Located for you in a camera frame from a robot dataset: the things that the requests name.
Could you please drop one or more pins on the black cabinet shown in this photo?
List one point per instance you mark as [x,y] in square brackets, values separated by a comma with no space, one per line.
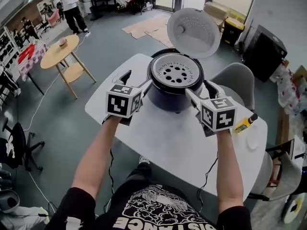
[263,54]

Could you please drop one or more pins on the person's left forearm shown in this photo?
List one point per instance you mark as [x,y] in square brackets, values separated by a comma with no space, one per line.
[96,157]

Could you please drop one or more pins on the person's left white shoe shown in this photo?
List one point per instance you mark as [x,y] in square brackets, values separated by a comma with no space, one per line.
[144,160]

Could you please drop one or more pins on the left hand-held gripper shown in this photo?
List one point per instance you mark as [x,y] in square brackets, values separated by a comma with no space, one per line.
[117,104]

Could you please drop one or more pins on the white steamer tray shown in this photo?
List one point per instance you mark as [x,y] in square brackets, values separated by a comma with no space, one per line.
[163,65]

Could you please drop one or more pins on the black office chair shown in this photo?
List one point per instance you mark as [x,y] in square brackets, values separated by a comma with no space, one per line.
[16,142]

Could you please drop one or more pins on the grey shell chair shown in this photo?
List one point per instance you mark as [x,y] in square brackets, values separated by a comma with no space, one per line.
[235,80]

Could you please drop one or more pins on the person's dark trousers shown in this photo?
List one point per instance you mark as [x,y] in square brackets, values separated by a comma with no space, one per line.
[138,176]

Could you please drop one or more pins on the table with checkered cloth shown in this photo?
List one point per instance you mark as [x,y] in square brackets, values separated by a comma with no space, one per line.
[31,61]

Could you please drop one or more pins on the dark blue rice cooker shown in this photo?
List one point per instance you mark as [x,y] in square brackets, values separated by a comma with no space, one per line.
[168,99]

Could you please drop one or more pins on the pink chair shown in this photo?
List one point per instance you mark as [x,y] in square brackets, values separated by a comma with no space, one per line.
[54,18]

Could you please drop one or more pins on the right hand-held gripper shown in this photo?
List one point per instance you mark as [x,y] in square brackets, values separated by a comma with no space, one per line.
[224,120]

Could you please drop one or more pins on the large cardboard box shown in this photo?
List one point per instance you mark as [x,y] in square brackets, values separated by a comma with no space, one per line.
[214,9]

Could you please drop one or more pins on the white plate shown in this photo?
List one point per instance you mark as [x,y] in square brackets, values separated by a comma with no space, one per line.
[253,139]

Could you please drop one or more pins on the person's right forearm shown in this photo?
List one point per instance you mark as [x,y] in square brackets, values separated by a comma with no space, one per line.
[227,171]

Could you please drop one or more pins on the black bin with yellow lid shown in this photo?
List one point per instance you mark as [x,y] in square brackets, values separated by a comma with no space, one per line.
[231,31]

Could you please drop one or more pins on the flattened cardboard sheets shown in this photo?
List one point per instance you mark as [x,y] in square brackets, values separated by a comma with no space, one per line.
[148,30]

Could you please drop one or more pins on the person's black printed shirt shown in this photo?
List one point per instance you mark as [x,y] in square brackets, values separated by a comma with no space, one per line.
[156,212]

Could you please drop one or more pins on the pile of plastic bags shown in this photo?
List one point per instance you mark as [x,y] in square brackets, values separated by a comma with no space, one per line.
[291,87]

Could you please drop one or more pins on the small pink bowl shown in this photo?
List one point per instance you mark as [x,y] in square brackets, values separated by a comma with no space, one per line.
[63,42]

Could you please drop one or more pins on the yellow bottle with black cap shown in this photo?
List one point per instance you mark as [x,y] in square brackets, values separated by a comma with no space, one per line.
[243,126]

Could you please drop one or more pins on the white display shelf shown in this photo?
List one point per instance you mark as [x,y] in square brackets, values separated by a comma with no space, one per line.
[7,47]

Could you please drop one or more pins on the round wooden side table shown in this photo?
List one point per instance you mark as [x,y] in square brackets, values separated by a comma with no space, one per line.
[60,54]

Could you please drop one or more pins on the beige chair with black frame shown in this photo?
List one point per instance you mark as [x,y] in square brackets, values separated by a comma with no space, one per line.
[261,174]

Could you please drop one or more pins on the brown wooden shelf unit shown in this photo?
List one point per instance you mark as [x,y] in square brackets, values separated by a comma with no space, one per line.
[284,128]

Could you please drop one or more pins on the black standing fan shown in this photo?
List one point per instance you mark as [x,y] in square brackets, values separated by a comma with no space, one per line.
[92,6]

